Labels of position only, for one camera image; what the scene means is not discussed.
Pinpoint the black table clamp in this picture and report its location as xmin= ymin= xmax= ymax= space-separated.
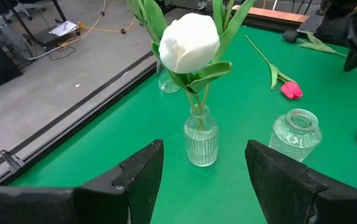
xmin=0 ymin=149 xmax=26 ymax=175

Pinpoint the ribbed glass vase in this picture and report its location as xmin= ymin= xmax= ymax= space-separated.
xmin=183 ymin=104 xmax=219 ymax=168

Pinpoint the black table border frame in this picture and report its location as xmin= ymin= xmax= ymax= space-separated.
xmin=0 ymin=4 xmax=310 ymax=187

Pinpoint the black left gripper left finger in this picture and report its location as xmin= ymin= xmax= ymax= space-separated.
xmin=0 ymin=139 xmax=164 ymax=224

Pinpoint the white paper sheet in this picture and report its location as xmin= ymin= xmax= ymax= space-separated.
xmin=48 ymin=20 xmax=79 ymax=37

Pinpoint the diamond-textured glass vase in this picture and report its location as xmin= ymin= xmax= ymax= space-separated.
xmin=268 ymin=108 xmax=323 ymax=162

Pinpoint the red tulip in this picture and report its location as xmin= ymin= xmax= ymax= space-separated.
xmin=245 ymin=35 xmax=304 ymax=100

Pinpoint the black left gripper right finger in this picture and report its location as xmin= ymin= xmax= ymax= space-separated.
xmin=245 ymin=139 xmax=357 ymax=224

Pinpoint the yellow floor cable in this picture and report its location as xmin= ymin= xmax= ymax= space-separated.
xmin=58 ymin=0 xmax=136 ymax=50

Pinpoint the tall smooth glass vase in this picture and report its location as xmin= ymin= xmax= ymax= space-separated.
xmin=156 ymin=60 xmax=181 ymax=94

